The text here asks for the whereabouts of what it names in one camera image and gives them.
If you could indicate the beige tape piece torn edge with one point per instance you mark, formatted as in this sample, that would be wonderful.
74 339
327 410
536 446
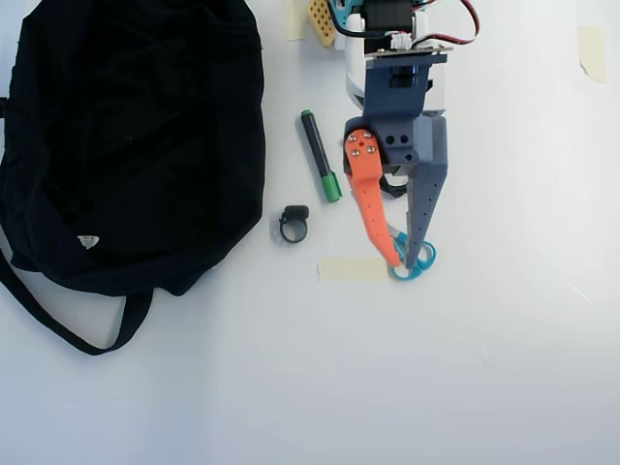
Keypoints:
592 51

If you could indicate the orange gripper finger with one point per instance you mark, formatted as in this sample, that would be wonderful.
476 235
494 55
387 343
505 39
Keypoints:
365 179

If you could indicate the grey-blue gripper body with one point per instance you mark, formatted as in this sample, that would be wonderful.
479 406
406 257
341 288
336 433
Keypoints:
420 145

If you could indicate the black marker with green cap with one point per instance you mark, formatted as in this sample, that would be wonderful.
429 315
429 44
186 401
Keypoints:
317 150

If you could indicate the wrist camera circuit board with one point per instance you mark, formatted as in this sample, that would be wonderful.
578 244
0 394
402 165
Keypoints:
412 52

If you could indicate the black fabric bag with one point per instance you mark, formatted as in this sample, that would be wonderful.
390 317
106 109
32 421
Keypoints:
121 145

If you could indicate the long beige tape strip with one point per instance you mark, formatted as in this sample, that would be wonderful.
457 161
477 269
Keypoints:
349 269

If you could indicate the beige tape piece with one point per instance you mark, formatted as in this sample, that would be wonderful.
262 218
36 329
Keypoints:
295 21

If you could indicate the white grey teal robot arm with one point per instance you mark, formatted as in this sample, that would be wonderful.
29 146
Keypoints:
356 58

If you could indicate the grey-blue gripper finger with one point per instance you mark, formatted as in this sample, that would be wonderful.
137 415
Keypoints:
424 203

